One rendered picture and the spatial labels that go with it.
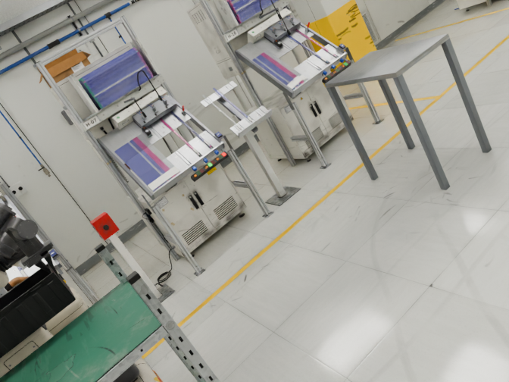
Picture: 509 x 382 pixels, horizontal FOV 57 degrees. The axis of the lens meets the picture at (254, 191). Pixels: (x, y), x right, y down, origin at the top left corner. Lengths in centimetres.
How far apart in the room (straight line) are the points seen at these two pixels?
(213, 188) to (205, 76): 215
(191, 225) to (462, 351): 246
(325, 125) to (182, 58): 202
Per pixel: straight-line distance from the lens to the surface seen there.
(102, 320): 151
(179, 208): 385
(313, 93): 449
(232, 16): 433
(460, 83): 312
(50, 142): 527
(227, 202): 401
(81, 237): 538
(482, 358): 204
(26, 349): 205
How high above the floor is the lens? 150
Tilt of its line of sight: 19 degrees down
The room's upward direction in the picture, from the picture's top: 31 degrees counter-clockwise
